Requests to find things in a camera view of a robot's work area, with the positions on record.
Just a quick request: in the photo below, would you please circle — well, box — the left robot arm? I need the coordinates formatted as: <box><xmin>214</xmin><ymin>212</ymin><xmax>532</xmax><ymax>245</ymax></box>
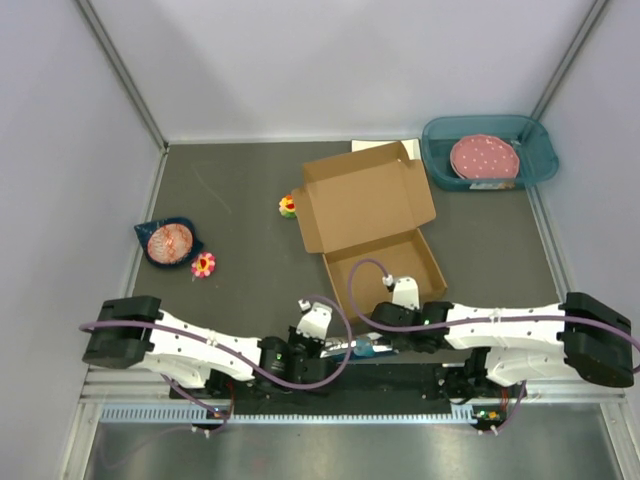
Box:
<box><xmin>80</xmin><ymin>296</ymin><xmax>346</xmax><ymax>391</ymax></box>

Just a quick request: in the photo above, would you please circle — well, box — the pink flower plush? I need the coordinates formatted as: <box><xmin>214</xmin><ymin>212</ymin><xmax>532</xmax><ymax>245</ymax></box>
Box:
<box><xmin>191</xmin><ymin>252</ymin><xmax>216</xmax><ymax>278</ymax></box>

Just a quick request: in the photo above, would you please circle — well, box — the blue toothpaste box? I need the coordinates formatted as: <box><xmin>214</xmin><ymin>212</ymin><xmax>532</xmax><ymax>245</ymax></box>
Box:
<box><xmin>320</xmin><ymin>332</ymin><xmax>398</xmax><ymax>361</ymax></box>

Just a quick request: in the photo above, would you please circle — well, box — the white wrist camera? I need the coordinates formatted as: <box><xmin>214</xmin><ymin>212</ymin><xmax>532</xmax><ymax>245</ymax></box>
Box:
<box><xmin>382</xmin><ymin>274</ymin><xmax>420</xmax><ymax>310</ymax></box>
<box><xmin>296</xmin><ymin>299</ymin><xmax>332</xmax><ymax>341</ymax></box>

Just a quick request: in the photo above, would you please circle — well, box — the aluminium frame rail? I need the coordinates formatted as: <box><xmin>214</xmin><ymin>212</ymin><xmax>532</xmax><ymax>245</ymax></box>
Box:
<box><xmin>80</xmin><ymin>367</ymin><xmax>626</xmax><ymax>404</ymax></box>

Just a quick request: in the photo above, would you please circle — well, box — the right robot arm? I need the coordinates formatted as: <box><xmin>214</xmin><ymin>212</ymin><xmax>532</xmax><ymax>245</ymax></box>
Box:
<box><xmin>371</xmin><ymin>292</ymin><xmax>639</xmax><ymax>388</ymax></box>

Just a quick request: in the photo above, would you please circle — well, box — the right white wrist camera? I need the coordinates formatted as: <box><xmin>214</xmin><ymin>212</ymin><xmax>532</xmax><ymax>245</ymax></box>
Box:
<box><xmin>382</xmin><ymin>274</ymin><xmax>420</xmax><ymax>310</ymax></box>

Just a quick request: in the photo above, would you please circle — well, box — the blue bowl red inside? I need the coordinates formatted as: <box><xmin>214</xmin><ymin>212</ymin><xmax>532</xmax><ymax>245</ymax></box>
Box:
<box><xmin>133</xmin><ymin>217</ymin><xmax>204</xmax><ymax>269</ymax></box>

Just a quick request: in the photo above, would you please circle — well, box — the grey slotted cable duct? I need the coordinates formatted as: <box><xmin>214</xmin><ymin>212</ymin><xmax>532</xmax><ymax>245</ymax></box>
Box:
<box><xmin>100</xmin><ymin>404</ymin><xmax>477</xmax><ymax>425</ymax></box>

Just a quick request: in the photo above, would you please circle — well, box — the pink dotted plate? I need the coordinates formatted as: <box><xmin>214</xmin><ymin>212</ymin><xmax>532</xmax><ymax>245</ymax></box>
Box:
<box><xmin>449</xmin><ymin>134</ymin><xmax>520</xmax><ymax>180</ymax></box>

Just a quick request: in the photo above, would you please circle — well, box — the teal plastic bin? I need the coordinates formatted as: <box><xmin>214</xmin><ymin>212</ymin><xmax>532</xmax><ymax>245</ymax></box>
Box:
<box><xmin>421</xmin><ymin>114</ymin><xmax>559</xmax><ymax>192</ymax></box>

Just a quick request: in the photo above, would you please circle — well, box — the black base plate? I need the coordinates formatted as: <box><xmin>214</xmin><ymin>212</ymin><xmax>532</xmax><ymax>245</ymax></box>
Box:
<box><xmin>187</xmin><ymin>363</ymin><xmax>514</xmax><ymax>415</ymax></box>

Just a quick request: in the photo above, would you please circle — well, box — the white square plate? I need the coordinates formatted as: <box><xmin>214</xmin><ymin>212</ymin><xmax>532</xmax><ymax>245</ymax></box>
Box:
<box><xmin>350</xmin><ymin>138</ymin><xmax>422</xmax><ymax>161</ymax></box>

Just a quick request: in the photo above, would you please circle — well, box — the brown cardboard box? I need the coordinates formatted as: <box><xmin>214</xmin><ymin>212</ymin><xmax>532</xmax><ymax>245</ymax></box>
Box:
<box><xmin>292</xmin><ymin>141</ymin><xmax>448</xmax><ymax>323</ymax></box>

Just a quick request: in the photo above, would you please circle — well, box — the rainbow flower plush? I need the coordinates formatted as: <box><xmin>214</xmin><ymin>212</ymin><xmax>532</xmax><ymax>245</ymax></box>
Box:
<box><xmin>278</xmin><ymin>195</ymin><xmax>296</xmax><ymax>218</ymax></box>

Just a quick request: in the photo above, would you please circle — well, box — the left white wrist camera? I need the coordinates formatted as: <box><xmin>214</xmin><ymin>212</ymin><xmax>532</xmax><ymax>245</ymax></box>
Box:
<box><xmin>296</xmin><ymin>299</ymin><xmax>332</xmax><ymax>341</ymax></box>

